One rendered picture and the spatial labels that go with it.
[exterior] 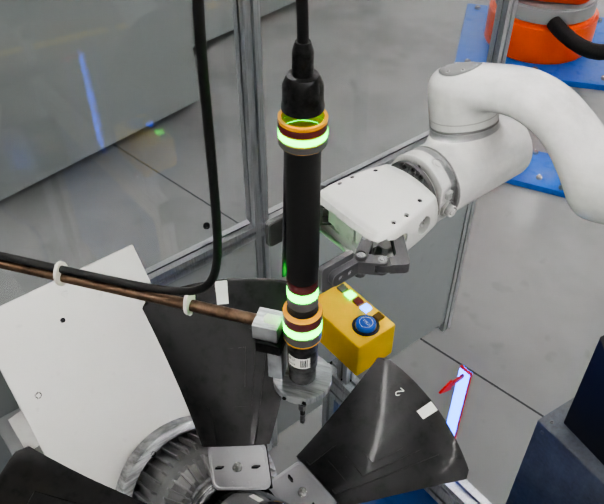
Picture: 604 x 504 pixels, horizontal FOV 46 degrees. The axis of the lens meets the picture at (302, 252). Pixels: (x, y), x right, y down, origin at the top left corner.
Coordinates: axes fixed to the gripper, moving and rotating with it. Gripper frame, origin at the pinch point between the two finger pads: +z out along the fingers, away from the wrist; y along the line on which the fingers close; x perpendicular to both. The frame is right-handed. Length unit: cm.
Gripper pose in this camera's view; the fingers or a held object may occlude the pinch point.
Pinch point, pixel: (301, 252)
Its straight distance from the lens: 71.6
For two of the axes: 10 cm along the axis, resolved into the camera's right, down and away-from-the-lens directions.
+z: -7.8, 4.2, -4.6
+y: -6.3, -5.3, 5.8
